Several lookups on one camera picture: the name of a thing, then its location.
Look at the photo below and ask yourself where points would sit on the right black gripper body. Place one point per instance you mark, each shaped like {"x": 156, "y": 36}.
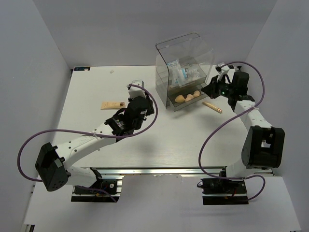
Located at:
{"x": 224, "y": 90}

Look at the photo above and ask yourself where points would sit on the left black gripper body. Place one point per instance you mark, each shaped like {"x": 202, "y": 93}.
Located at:
{"x": 150, "y": 110}

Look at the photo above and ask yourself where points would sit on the beige makeup sponge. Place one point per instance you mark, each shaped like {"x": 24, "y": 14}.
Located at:
{"x": 196, "y": 94}
{"x": 179, "y": 99}
{"x": 189, "y": 97}

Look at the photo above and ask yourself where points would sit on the beige makeup tube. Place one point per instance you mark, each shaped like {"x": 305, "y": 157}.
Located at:
{"x": 109, "y": 105}

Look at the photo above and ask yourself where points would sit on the white blue sachet packet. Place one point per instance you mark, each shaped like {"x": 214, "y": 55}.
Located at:
{"x": 177, "y": 76}

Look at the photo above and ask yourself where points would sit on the clear acrylic organizer box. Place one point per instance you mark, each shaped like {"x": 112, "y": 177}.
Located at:
{"x": 182, "y": 67}

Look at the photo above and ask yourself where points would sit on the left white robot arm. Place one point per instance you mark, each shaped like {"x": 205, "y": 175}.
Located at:
{"x": 55, "y": 163}

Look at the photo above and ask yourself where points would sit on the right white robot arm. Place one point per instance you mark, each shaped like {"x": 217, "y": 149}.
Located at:
{"x": 263, "y": 146}

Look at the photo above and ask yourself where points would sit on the beige rose-gold lipstick pen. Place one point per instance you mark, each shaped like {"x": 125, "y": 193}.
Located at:
{"x": 209, "y": 105}

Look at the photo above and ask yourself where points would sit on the left blue table label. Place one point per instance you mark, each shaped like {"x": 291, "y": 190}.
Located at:
{"x": 81, "y": 69}

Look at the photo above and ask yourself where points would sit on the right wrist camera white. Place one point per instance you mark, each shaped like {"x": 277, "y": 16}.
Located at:
{"x": 222, "y": 70}

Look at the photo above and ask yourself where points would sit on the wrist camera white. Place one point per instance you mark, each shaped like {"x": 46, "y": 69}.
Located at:
{"x": 222, "y": 70}
{"x": 135, "y": 91}

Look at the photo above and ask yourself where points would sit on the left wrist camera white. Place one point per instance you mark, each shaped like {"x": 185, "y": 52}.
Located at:
{"x": 135, "y": 91}

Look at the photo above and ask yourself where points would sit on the aluminium rail front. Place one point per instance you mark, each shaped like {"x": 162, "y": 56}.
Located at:
{"x": 170, "y": 170}

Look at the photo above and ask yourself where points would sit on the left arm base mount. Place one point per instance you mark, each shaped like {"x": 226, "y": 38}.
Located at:
{"x": 103, "y": 190}

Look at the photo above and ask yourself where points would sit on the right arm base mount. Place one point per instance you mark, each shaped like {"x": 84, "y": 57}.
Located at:
{"x": 223, "y": 192}

